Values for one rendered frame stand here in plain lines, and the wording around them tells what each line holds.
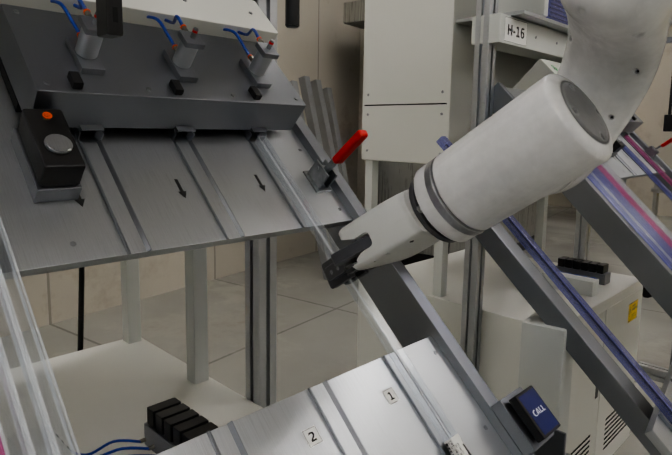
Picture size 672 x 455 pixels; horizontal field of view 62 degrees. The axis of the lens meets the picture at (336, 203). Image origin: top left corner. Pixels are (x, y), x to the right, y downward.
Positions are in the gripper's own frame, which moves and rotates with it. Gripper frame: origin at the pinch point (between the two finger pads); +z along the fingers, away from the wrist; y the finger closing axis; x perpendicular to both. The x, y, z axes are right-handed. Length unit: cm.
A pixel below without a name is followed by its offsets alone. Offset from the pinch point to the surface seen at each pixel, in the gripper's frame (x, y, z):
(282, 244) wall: -106, -248, 298
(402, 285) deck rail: 3.9, -8.0, -0.2
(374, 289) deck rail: 2.6, -8.0, 4.4
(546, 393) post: 24.1, -27.8, 0.6
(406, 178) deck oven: -109, -308, 199
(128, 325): -17, -6, 73
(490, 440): 23.2, -6.3, -3.8
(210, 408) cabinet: 6.9, -3.2, 45.6
